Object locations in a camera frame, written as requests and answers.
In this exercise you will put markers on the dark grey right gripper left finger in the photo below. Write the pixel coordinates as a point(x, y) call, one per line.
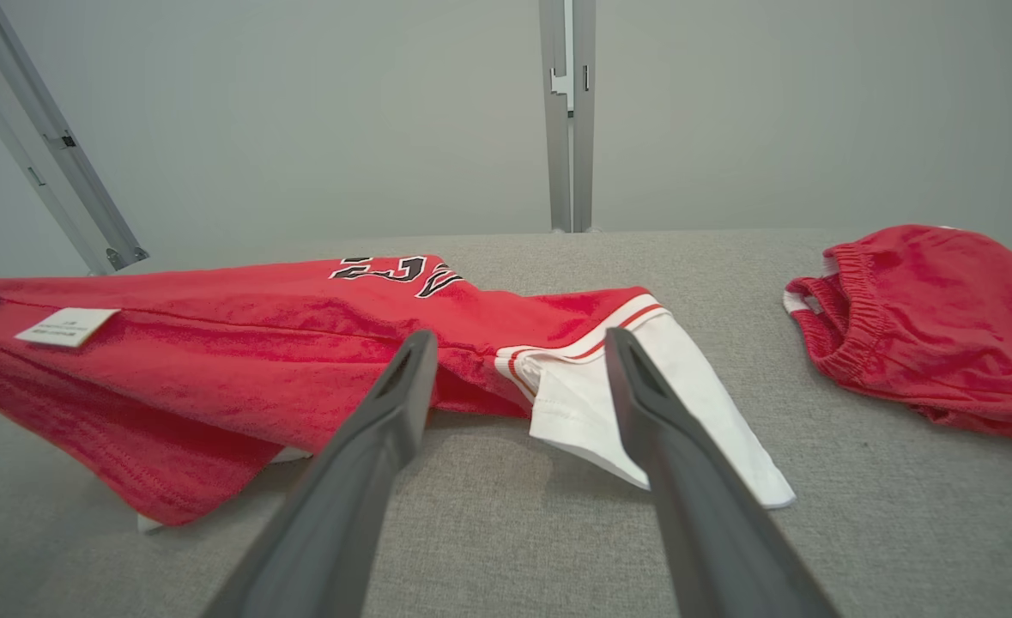
point(360, 498)

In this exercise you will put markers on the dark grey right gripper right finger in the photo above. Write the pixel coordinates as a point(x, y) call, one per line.
point(703, 515)

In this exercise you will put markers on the red Bulls basketball jersey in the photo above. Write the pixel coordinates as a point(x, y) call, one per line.
point(214, 369)

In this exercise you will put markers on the red shorts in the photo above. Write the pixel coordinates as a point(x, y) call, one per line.
point(943, 318)

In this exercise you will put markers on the grey slanted metal frame bar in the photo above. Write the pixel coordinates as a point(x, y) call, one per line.
point(51, 146)

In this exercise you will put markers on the grey double-bar metal post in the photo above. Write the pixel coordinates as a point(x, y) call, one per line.
point(567, 154)

